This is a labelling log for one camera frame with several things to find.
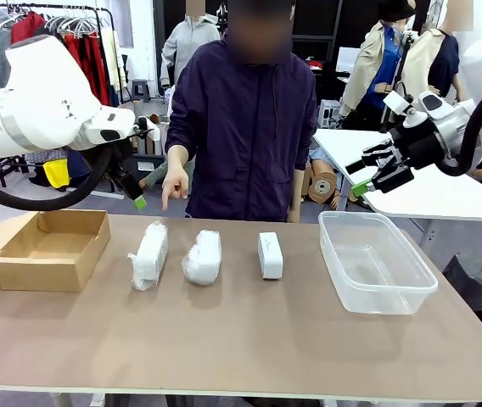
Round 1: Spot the white monitor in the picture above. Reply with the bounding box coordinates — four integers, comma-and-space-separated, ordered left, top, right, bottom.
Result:
334, 46, 361, 73

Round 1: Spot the open brown cardboard box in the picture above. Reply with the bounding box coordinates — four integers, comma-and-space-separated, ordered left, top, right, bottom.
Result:
0, 209, 112, 293

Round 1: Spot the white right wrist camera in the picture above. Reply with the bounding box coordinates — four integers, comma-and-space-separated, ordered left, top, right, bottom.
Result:
383, 90, 415, 116

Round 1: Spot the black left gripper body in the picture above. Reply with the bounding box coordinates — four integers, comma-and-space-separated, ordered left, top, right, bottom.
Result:
108, 139, 138, 180

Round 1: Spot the clear plastic container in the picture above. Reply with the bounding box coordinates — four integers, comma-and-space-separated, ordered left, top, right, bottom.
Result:
317, 210, 440, 315

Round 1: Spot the cream hanging garment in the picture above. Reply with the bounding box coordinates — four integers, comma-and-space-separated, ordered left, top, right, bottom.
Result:
99, 27, 122, 107

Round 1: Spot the black clothes rack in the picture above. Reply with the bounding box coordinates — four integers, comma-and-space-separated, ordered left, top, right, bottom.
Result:
0, 4, 126, 200

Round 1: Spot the rectangular bubble-wrapped clock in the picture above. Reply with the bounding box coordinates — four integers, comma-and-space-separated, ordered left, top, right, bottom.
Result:
127, 220, 169, 293

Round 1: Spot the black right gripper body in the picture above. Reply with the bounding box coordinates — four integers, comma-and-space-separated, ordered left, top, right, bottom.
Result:
389, 120, 445, 170

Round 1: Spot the white perforated box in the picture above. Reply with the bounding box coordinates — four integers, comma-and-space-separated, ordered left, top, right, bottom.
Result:
319, 99, 343, 128

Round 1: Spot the rounded bubble-wrapped clock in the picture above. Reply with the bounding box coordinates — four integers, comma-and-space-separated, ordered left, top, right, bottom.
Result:
181, 229, 222, 286

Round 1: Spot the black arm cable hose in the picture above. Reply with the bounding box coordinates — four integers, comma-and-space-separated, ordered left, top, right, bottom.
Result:
0, 143, 115, 212
435, 71, 482, 177

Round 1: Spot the brown paper roll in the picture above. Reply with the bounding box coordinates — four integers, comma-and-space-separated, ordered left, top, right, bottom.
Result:
306, 163, 339, 204

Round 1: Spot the yellow cloth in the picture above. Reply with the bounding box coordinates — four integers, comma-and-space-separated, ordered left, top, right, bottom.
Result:
42, 159, 71, 189

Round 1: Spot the red dress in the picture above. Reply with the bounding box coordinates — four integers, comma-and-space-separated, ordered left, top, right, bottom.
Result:
63, 32, 110, 107

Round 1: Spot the unwrapped white clock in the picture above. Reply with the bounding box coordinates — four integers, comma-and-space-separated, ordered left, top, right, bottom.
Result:
257, 231, 284, 280

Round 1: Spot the mannequin in grey hoodie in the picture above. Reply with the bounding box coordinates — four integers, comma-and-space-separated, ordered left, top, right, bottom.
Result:
160, 0, 221, 90

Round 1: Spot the person in purple jacket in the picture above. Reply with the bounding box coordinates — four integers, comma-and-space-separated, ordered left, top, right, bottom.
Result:
165, 0, 318, 224

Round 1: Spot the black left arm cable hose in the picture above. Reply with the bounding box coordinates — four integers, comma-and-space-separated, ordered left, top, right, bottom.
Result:
0, 143, 115, 212

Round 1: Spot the mannequin in beige coat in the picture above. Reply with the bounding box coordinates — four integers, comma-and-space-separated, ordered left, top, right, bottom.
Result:
339, 0, 412, 128

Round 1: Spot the mannequin in navy shirt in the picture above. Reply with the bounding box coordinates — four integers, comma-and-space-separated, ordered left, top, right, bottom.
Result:
401, 0, 475, 111

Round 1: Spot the white background table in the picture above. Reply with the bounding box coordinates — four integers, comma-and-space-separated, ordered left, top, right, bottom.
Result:
311, 128, 482, 222

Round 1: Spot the person's right hand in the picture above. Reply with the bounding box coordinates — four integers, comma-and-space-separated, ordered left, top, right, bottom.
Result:
160, 146, 190, 212

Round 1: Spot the red jacket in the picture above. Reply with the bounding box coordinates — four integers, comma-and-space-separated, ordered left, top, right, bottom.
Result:
10, 11, 48, 46

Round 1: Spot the person's left hand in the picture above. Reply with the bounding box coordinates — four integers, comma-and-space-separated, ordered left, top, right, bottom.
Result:
288, 168, 305, 224

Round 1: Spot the grey plastic stool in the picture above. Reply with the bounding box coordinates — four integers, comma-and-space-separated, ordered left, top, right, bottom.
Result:
130, 79, 151, 103

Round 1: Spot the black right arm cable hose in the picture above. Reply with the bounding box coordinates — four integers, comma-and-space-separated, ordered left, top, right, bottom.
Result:
435, 71, 482, 177

